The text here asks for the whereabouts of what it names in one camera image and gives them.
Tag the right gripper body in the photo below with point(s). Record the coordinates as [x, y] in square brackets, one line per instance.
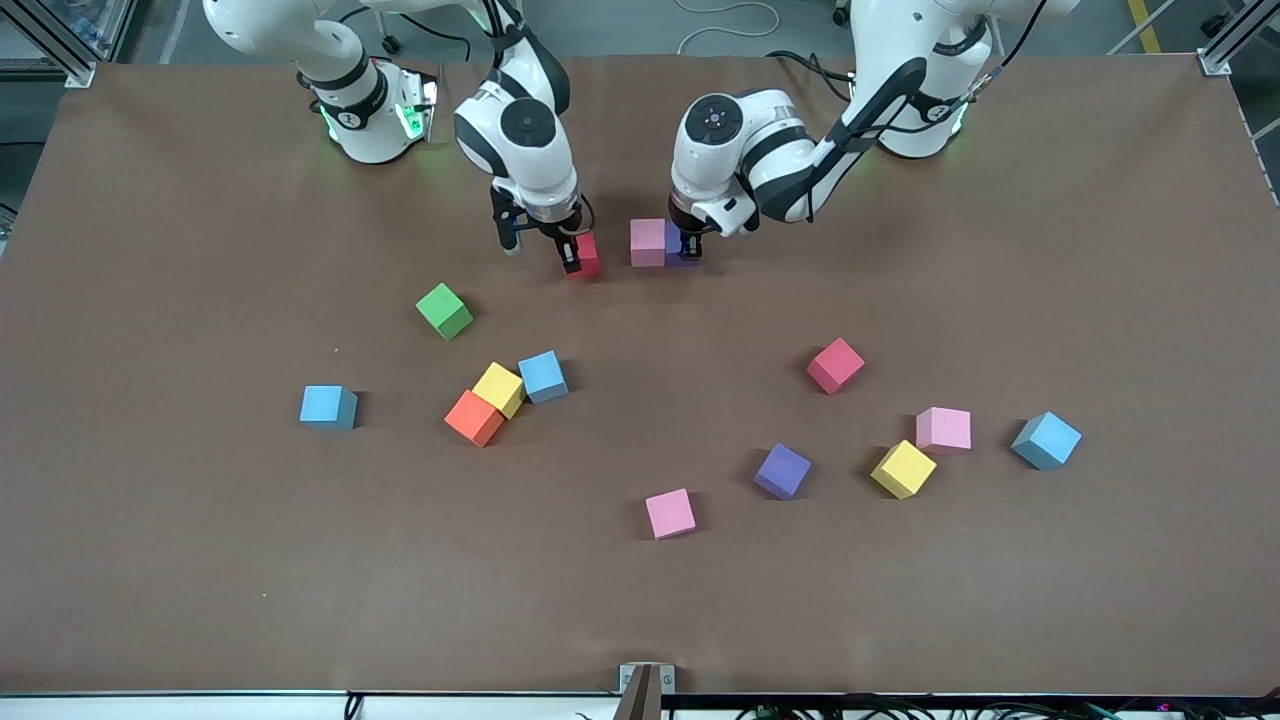
[553, 229]

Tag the purple foam cube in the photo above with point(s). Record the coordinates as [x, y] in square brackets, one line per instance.
[782, 470]
[673, 248]

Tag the red foam cube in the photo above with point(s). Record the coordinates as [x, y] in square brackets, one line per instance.
[592, 255]
[835, 365]

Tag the pink foam cube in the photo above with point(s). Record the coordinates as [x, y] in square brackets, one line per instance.
[648, 240]
[670, 513]
[943, 430]

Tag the light blue foam cube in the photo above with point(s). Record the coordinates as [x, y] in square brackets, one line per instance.
[1046, 440]
[543, 377]
[327, 406]

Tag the yellow foam cube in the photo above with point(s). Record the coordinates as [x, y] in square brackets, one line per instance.
[903, 468]
[499, 388]

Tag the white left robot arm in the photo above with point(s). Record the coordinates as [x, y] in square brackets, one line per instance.
[800, 150]

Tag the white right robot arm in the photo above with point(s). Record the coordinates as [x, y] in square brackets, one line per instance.
[520, 130]

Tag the green foam cube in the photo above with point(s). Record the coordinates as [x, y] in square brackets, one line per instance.
[444, 312]

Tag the orange foam cube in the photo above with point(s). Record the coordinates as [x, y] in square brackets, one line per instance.
[473, 418]

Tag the brown table cover sheet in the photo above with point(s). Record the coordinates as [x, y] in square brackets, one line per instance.
[200, 550]

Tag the grey metal bracket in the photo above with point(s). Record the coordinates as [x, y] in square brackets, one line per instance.
[628, 680]

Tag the aluminium frame post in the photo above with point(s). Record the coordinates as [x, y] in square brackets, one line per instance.
[78, 72]
[1215, 62]

